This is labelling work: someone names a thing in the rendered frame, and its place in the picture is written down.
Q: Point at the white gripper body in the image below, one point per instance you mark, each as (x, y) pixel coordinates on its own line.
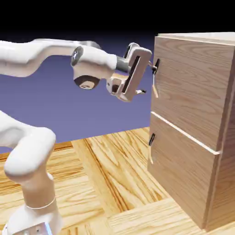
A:
(139, 68)

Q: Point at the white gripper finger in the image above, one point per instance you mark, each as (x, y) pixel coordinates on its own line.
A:
(151, 66)
(141, 91)

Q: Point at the large light wood cabinet door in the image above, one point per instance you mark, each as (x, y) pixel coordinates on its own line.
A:
(191, 88)

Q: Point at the light wood cabinet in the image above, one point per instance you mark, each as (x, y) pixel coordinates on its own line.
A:
(225, 165)

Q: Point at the small light wood cabinet door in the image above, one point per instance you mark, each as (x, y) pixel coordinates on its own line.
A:
(180, 176)

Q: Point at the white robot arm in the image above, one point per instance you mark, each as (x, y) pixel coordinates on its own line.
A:
(33, 150)

